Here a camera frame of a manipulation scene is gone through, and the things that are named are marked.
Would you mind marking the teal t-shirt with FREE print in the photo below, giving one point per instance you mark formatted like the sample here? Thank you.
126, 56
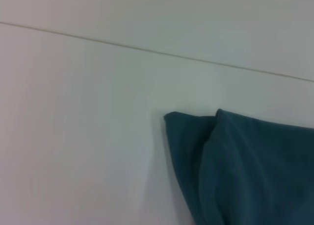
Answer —
245, 173

